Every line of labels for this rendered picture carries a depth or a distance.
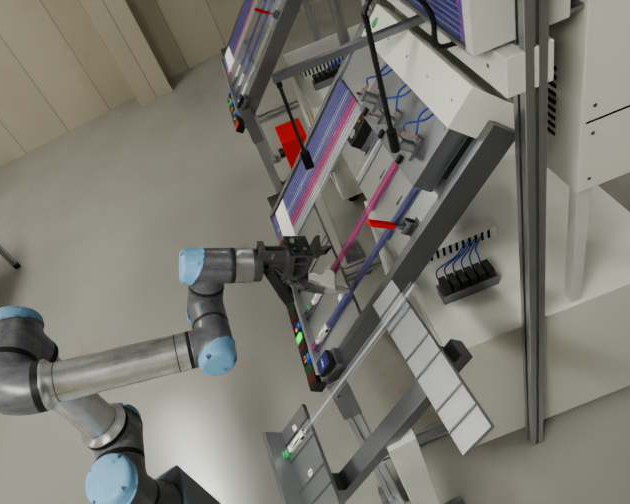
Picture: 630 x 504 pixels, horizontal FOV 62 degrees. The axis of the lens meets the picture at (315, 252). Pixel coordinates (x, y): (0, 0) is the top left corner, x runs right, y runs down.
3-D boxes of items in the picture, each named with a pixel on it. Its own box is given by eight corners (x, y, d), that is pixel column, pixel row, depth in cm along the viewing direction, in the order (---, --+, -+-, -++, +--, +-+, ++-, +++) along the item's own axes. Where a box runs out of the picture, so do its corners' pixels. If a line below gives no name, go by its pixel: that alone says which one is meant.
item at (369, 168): (419, 264, 113) (399, 259, 111) (335, 124, 162) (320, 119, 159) (512, 129, 96) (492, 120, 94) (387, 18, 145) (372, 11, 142)
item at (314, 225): (334, 373, 131) (322, 372, 129) (281, 217, 179) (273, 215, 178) (370, 320, 121) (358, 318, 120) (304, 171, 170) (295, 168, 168)
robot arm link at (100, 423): (110, 486, 133) (-49, 369, 96) (109, 435, 144) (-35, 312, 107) (154, 465, 133) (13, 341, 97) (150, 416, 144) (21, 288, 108)
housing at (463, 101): (504, 149, 99) (446, 128, 92) (407, 56, 135) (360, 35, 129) (531, 111, 95) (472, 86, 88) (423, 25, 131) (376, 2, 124)
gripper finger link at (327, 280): (350, 282, 109) (309, 265, 110) (343, 302, 112) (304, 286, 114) (354, 273, 111) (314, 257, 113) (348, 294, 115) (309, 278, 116)
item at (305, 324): (340, 377, 132) (315, 375, 129) (287, 222, 181) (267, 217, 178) (343, 374, 132) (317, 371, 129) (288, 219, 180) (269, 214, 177)
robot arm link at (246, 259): (234, 290, 110) (229, 265, 117) (256, 290, 112) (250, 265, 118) (237, 263, 106) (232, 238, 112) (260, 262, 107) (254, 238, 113)
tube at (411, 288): (289, 457, 117) (285, 457, 116) (287, 452, 118) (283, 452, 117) (418, 287, 96) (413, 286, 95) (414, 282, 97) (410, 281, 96)
